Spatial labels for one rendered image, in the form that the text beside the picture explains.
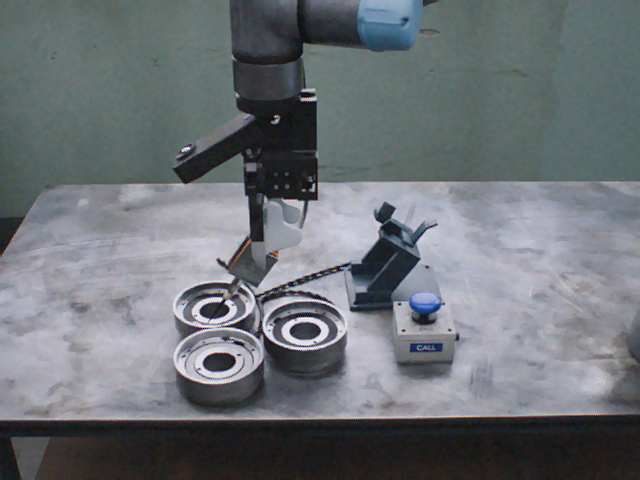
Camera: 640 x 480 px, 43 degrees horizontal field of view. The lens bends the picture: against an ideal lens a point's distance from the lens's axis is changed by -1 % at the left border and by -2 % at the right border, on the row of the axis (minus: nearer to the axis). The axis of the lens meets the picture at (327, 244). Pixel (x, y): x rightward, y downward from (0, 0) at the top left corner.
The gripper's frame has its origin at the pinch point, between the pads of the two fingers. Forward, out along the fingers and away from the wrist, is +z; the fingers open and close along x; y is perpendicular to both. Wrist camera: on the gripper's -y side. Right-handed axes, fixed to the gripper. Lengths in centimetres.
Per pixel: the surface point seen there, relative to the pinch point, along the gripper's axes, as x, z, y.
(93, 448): 8.0, 38.4, -26.5
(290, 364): -6.5, 11.8, 3.6
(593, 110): 155, 45, 103
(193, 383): -11.9, 9.8, -7.5
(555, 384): -10.7, 13.3, 35.1
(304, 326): 0.2, 11.2, 5.5
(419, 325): -3.7, 8.8, 19.4
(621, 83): 154, 36, 110
